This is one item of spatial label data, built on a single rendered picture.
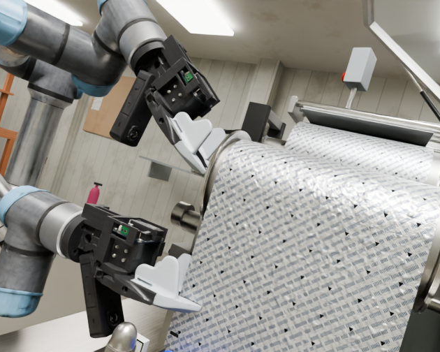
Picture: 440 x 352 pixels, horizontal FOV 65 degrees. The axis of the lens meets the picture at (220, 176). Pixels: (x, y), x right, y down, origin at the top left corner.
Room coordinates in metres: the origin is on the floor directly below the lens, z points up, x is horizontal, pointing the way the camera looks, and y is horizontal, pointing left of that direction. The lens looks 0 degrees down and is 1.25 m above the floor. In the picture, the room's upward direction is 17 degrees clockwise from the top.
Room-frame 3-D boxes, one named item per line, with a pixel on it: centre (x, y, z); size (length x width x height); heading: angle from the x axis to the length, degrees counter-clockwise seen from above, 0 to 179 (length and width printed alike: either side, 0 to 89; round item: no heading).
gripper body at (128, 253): (0.48, 0.11, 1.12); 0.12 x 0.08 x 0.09; 65
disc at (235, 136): (0.48, -0.02, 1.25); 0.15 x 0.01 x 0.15; 154
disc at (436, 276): (0.37, -0.25, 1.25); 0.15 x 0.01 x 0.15; 154
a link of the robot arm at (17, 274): (0.56, 0.26, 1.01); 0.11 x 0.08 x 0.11; 20
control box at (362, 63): (0.97, -0.28, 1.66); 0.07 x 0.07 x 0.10; 52
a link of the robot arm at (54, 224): (0.51, 0.18, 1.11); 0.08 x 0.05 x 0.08; 155
